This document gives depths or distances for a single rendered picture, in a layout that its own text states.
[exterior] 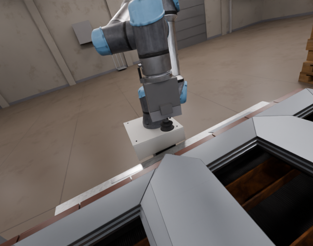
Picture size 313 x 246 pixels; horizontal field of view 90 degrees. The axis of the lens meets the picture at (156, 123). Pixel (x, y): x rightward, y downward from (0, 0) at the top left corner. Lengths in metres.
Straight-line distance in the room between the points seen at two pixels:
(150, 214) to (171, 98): 0.30
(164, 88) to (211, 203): 0.31
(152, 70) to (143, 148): 0.52
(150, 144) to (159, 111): 0.43
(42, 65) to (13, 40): 1.20
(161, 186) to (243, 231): 0.22
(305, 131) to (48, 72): 8.93
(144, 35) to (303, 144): 0.54
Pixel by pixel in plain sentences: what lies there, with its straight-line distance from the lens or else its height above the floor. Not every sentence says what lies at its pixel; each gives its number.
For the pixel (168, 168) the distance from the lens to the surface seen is 0.54.
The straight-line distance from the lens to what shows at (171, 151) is 0.84.
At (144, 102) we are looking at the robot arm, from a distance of 0.84.
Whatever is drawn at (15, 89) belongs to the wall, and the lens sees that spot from 9.55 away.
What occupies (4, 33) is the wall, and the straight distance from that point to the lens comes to 9.30.
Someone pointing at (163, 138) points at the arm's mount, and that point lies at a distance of 0.83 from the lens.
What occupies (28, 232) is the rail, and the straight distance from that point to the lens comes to 0.69.
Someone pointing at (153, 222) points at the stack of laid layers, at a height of 0.85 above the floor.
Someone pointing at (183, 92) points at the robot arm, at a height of 0.94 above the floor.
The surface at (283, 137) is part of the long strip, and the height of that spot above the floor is 0.85.
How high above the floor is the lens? 1.24
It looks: 30 degrees down
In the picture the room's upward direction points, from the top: 16 degrees counter-clockwise
